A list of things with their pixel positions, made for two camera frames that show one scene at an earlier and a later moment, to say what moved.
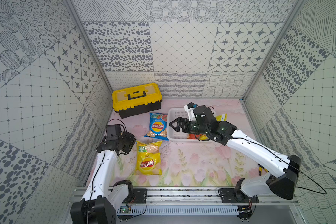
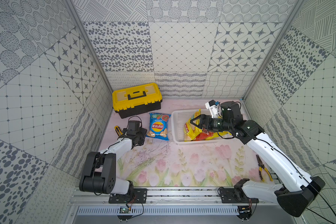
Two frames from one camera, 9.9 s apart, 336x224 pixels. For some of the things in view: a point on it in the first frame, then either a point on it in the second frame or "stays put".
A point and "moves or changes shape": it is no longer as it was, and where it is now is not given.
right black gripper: x=179 y=125 to x=203 y=117
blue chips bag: x=157 y=123 stays put
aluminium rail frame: x=199 y=197 stays put
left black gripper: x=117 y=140 to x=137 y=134
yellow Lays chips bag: x=148 y=158 moves or changes shape
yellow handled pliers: x=260 y=170 stays put
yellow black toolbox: x=133 y=101 stays put
